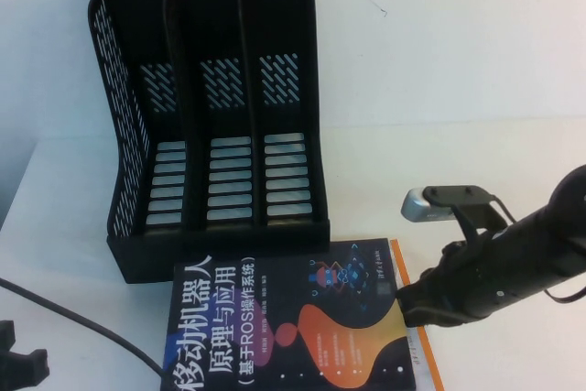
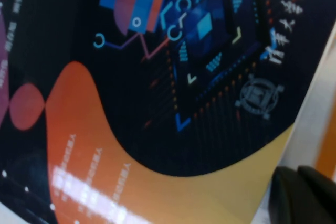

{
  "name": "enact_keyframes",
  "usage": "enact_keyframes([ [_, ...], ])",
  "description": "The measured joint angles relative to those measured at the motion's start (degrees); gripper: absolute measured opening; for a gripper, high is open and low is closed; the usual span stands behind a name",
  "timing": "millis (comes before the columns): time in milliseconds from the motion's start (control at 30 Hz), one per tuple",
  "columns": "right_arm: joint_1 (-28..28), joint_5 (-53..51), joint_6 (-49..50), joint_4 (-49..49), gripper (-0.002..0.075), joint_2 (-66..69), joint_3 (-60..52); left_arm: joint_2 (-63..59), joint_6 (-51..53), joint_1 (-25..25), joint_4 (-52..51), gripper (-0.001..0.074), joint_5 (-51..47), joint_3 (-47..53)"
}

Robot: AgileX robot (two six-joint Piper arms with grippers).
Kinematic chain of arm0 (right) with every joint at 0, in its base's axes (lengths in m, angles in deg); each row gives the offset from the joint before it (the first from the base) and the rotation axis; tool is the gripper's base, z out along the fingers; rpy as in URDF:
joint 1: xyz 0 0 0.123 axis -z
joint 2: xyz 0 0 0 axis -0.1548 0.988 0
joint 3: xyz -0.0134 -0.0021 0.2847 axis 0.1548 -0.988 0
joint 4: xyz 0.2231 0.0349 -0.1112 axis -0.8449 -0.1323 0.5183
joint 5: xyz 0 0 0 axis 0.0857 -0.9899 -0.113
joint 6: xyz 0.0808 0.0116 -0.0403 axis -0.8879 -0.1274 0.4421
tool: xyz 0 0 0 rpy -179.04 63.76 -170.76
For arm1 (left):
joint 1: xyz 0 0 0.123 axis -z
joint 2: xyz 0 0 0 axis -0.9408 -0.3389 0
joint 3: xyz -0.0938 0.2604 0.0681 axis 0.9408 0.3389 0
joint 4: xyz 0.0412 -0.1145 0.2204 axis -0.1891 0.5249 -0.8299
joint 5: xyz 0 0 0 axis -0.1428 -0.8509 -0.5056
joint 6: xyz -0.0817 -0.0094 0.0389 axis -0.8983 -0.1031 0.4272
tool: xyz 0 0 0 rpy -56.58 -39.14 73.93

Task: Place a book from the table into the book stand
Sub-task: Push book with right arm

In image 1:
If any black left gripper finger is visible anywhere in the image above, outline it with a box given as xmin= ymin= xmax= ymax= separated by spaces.
xmin=0 ymin=348 xmax=50 ymax=391
xmin=0 ymin=319 xmax=16 ymax=353

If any dark mobile robot book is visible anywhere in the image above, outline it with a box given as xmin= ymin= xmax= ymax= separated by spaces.
xmin=158 ymin=237 xmax=423 ymax=391

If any black plastic book stand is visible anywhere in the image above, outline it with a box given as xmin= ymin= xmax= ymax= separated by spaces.
xmin=85 ymin=0 xmax=332 ymax=286

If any white orange-edged ROS2 book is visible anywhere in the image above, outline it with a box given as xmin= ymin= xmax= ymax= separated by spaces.
xmin=387 ymin=237 xmax=448 ymax=391

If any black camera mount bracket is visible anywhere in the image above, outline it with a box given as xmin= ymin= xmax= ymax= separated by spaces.
xmin=421 ymin=184 xmax=510 ymax=245

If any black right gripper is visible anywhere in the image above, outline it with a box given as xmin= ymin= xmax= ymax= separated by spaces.
xmin=395 ymin=234 xmax=515 ymax=330

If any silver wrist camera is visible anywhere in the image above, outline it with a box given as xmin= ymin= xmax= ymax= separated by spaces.
xmin=400 ymin=186 xmax=459 ymax=224

